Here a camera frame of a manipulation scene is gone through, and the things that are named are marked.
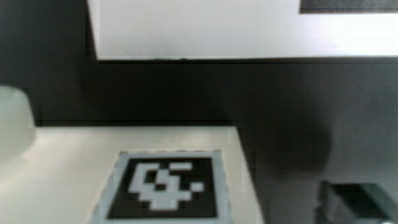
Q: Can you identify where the white drawer cabinet box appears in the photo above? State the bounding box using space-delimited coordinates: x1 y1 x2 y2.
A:
87 0 398 61

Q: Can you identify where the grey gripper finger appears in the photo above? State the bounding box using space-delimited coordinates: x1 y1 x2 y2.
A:
318 182 398 224

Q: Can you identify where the white drawer tray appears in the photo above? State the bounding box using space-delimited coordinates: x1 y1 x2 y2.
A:
0 85 265 224

